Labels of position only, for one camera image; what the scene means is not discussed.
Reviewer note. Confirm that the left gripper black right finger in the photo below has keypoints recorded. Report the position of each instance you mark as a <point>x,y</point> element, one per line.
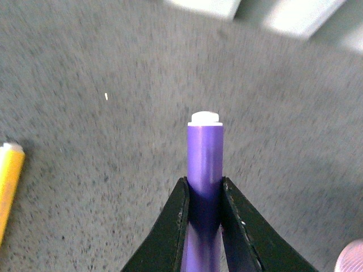
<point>250,242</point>

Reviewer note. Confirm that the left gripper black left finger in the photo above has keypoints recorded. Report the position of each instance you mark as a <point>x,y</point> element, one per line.
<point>164,248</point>

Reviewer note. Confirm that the purple marker pen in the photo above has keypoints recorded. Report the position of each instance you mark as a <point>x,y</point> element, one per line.
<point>204,177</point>

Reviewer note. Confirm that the pink mesh pen cup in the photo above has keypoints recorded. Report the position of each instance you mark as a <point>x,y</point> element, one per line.
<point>350,258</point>

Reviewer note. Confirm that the yellow marker pen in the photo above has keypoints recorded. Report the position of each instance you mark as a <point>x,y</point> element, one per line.
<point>12,160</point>

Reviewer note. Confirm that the grey pleated curtain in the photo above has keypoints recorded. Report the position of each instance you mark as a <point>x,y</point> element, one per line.
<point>338,23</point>

